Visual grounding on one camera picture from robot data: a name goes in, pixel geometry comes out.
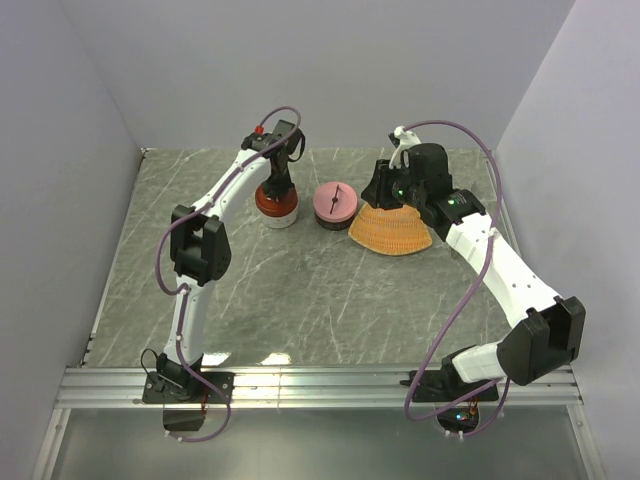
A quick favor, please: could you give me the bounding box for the brown round lid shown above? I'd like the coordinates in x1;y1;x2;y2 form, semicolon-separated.
254;186;298;219

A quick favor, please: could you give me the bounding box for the woven bamboo triangular tray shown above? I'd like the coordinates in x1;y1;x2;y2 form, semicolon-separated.
348;203;433;256

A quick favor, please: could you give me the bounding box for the black steel lunch container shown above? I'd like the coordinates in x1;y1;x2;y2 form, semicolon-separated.
314;212;356;231

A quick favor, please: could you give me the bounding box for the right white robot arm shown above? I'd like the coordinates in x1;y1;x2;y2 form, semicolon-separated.
361;143;586;401

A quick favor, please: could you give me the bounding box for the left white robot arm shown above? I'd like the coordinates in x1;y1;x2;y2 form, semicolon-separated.
143;120;306;404

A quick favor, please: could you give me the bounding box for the pink round lid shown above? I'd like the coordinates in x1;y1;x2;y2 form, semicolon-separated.
312;181;358;220

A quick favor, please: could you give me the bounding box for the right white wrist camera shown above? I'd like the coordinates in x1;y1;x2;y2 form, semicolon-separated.
389;126;421;169

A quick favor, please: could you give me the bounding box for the aluminium mounting rail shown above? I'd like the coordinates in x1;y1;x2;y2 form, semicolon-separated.
54;364;583;409

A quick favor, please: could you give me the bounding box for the pink-white steel lunch container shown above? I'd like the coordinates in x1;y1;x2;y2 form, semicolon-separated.
254;181;299;229

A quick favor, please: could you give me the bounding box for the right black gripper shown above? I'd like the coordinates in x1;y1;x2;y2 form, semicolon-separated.
360;158;426;211

